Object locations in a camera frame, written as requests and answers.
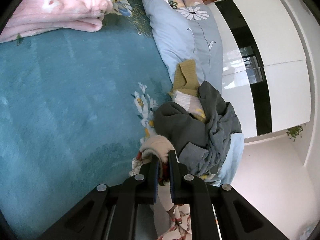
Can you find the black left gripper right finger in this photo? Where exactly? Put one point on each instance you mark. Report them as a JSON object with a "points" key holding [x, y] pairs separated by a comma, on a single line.
{"points": [[184, 187]]}

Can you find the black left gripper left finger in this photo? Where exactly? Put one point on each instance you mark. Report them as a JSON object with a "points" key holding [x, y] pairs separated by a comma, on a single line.
{"points": [[147, 187]]}

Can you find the cream car-print pajama garment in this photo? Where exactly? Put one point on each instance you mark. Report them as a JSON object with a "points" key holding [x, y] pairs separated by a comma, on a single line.
{"points": [[171, 221]]}

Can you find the dark grey garment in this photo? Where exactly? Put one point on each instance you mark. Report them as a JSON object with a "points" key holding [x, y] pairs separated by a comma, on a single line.
{"points": [[201, 146]]}

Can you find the teal floral bed blanket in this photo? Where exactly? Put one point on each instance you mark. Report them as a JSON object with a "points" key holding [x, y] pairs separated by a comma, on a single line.
{"points": [[75, 107]]}

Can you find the mustard yellow garment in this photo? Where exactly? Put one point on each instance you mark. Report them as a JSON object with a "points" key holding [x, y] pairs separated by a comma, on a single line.
{"points": [[185, 80]]}

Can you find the green potted plant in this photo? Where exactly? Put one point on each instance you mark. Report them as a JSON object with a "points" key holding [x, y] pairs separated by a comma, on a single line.
{"points": [[294, 132]]}

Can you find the white wardrobe with black stripe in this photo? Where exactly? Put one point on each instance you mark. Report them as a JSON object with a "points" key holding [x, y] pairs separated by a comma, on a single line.
{"points": [[265, 73]]}

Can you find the light blue daisy quilt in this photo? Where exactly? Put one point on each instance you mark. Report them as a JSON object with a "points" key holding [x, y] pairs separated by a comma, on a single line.
{"points": [[191, 33]]}

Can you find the pink pillow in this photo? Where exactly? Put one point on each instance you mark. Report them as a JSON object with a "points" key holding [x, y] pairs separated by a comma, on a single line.
{"points": [[176, 4]]}

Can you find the pink folded blanket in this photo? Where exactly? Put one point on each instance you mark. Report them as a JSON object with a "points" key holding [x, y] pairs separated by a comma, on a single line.
{"points": [[34, 17]]}

